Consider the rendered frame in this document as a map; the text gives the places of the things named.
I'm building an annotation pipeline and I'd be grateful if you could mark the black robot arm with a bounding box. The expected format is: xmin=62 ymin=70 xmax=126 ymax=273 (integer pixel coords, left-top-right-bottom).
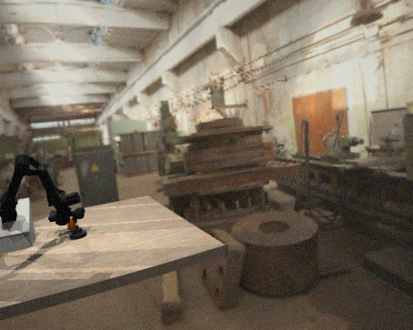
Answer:
xmin=0 ymin=155 xmax=81 ymax=225

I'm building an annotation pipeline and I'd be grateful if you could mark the orange cylinder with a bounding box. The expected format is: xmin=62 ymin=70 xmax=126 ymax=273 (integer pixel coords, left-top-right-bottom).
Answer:
xmin=67 ymin=217 xmax=76 ymax=230

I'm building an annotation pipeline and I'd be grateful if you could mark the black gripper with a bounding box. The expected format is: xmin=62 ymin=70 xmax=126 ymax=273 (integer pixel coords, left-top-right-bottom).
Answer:
xmin=48 ymin=205 xmax=85 ymax=222

